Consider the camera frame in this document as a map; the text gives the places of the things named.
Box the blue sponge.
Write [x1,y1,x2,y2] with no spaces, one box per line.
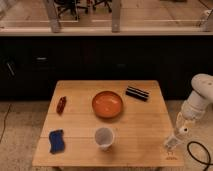
[49,130,65,154]

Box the orange bowl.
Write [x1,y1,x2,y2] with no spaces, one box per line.
[92,91,123,118]

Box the thin floor cable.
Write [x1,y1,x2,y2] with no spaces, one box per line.
[0,103,13,143]

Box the white cup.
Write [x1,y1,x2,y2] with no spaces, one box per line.
[94,127,115,150]

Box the dark cabinet counter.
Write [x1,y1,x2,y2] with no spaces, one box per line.
[0,35,213,100]

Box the wooden table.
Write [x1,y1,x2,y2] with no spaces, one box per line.
[32,81,183,168]

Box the office chair base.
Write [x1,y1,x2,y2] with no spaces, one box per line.
[54,0,112,20]

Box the black cable loop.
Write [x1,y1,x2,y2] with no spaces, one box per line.
[186,141,213,171]

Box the black striped box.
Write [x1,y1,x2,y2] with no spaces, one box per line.
[126,87,149,101]

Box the red toy figure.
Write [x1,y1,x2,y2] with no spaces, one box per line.
[56,97,66,114]

